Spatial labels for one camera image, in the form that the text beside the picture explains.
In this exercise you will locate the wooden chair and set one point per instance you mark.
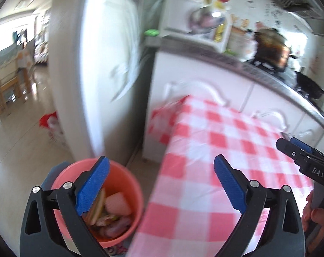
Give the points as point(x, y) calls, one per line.
point(9, 85)

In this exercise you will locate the white kitchen cabinet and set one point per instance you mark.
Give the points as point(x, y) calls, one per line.
point(231, 61)

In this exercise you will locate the white cabinet door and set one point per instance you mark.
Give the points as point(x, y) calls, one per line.
point(279, 104)
point(178, 69)
point(306, 131)

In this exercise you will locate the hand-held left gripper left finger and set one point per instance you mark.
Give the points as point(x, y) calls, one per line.
point(93, 184)

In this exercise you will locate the black frying pan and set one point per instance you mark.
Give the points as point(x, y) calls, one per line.
point(309, 84)

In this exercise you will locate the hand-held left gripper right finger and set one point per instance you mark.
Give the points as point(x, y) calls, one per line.
point(230, 184)

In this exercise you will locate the small green plastic item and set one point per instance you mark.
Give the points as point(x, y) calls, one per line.
point(151, 33)

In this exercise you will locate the green striped cloth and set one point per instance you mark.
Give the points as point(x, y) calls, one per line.
point(99, 203)

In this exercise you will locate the salmon plastic bucket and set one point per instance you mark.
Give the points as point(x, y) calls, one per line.
point(124, 182)

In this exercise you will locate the red plastic bag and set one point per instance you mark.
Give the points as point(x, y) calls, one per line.
point(52, 125)

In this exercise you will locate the red white checked tablecloth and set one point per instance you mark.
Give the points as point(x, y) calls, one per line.
point(199, 144)

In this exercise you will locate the white refrigerator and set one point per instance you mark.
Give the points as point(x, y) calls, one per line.
point(97, 59)

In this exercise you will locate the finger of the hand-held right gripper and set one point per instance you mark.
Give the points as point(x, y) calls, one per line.
point(288, 150)
point(301, 144)

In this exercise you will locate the person's right hand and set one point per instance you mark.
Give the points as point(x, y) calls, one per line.
point(308, 214)

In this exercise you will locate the yellow bottle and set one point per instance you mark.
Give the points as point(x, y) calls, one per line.
point(218, 32)

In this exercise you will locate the steel ladle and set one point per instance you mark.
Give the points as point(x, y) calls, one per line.
point(200, 20)

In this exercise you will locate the white dish rack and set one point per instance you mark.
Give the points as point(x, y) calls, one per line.
point(178, 13)

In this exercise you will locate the dark metal cooking pot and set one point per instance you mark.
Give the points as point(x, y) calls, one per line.
point(270, 48)

